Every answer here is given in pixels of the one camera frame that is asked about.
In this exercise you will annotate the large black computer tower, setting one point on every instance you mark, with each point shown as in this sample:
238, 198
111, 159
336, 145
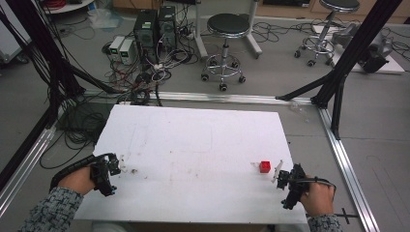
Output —
145, 32

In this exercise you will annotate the clear plastic bag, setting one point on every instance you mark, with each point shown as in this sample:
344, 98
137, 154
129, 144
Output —
104, 17

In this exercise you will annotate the person's left hand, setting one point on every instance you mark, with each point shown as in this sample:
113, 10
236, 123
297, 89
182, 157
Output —
77, 181

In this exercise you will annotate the white round table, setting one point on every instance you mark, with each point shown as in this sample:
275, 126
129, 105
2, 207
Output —
69, 5

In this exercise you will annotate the black round stool chrome base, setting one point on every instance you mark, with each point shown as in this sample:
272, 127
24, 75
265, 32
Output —
228, 25

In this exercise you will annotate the aluminium floor rail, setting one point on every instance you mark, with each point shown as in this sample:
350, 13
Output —
225, 97
346, 167
25, 164

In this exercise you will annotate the small black computer tower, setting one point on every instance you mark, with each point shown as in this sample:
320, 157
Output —
167, 25

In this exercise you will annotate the white table stand legs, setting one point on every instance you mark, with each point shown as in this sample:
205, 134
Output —
201, 35

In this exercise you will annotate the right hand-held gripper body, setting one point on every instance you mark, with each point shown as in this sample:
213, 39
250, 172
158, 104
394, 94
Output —
291, 187

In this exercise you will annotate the black frame post with braces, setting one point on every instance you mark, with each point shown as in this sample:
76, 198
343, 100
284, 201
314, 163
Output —
354, 51

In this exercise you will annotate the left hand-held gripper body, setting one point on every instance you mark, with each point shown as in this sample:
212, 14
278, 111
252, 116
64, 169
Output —
102, 180

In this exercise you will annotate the person's right hand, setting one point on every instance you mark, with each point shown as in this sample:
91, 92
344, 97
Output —
318, 198

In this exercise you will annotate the grey equipment case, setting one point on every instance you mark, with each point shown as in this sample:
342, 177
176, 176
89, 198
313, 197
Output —
11, 35

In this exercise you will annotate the red cube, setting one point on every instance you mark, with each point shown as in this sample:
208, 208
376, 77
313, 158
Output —
265, 167

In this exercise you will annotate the white power supply box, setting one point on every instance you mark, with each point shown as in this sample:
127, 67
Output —
116, 46
127, 51

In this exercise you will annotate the grey round stool chrome base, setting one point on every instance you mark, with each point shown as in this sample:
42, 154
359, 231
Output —
338, 5

